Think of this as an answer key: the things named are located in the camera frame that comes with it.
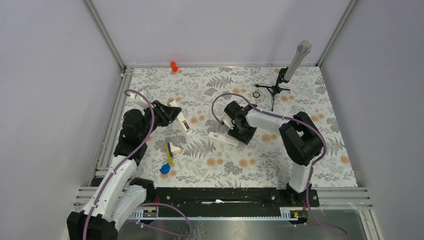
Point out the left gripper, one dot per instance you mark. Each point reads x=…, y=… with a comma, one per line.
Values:
x=167, y=114

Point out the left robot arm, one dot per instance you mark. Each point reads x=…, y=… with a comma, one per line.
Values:
x=105, y=213

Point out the grey microphone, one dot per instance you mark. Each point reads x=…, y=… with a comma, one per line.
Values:
x=302, y=50

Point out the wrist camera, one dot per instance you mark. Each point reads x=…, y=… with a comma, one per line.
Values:
x=227, y=121
x=136, y=97

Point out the red toy block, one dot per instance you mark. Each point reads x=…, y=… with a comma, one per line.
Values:
x=174, y=66

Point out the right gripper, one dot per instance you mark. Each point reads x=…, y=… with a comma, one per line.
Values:
x=243, y=139

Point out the white remote control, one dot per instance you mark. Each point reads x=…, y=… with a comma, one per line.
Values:
x=181, y=119

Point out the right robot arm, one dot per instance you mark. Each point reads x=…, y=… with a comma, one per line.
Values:
x=301, y=139

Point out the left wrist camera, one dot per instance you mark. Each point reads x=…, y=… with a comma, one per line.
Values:
x=136, y=97

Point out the white remote battery cover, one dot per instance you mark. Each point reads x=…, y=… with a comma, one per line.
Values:
x=224, y=139

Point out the floral tablecloth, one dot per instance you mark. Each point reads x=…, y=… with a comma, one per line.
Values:
x=203, y=93

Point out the black microphone tripod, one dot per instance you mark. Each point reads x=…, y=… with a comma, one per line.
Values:
x=276, y=89

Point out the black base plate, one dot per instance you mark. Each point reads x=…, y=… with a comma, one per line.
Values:
x=206, y=202

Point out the poker chip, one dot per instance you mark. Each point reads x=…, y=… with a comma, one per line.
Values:
x=256, y=94

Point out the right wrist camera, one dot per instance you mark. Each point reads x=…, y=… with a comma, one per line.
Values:
x=227, y=121

